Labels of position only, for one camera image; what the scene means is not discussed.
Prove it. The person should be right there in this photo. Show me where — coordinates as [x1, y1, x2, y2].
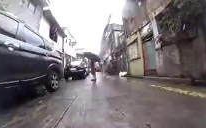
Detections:
[83, 51, 101, 83]

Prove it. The row of distant buildings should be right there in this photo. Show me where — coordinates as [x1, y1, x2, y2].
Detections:
[99, 22, 129, 76]

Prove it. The black car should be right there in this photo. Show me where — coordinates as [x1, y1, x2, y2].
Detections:
[64, 59, 89, 80]

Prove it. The wet grey asphalt road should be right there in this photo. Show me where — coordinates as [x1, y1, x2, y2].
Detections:
[0, 71, 206, 128]

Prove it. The row of pale buildings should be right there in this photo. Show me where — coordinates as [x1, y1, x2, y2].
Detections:
[0, 0, 79, 66]

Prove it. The building with green door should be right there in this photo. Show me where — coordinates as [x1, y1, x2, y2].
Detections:
[123, 0, 206, 83]

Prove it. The dark suv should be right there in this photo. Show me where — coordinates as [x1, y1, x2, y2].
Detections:
[0, 7, 65, 101]

